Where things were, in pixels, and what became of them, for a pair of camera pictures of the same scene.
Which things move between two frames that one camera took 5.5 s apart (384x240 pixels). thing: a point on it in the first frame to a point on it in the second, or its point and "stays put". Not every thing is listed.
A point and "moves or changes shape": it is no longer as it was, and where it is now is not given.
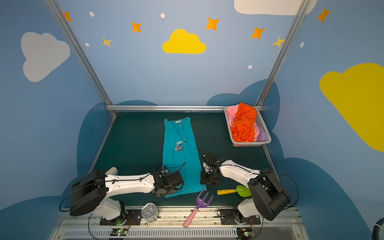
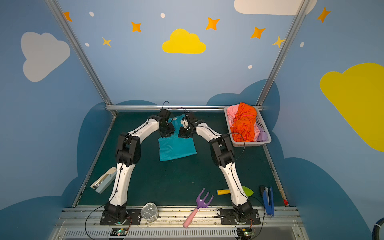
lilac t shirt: x=262 y=136 stays put
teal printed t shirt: x=180 y=151 moves or changes shape
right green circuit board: x=244 y=233 stays put
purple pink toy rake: x=200 y=203 stays put
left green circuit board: x=119 y=232 stays put
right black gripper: x=208 y=173 to x=184 y=132
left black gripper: x=176 y=181 to x=167 y=129
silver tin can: x=149 y=212 stays put
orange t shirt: x=243 y=128 stays put
